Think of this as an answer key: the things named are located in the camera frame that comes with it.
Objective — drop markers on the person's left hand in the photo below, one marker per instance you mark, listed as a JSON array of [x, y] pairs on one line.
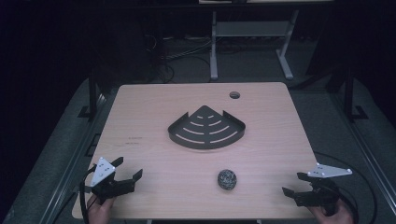
[[99, 214]]

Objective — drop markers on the black metal corner shelf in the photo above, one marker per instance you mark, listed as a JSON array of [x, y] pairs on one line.
[[205, 140]]

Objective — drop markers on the steel wool scouring ball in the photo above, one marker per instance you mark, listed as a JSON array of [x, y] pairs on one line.
[[227, 179]]

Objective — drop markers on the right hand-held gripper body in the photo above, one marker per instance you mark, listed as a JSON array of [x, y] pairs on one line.
[[323, 194]]

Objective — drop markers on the person's right hand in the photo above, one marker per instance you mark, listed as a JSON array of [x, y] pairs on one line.
[[341, 217]]

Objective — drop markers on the aluminium frame rail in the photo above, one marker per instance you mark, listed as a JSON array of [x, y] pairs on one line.
[[370, 149], [67, 168]]

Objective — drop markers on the grey metal desk frame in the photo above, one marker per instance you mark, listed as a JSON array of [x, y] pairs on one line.
[[249, 29]]

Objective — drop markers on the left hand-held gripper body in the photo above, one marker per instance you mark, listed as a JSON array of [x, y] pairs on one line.
[[106, 186]]

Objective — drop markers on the black metal stand post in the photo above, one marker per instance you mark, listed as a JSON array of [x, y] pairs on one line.
[[349, 93], [92, 93]]

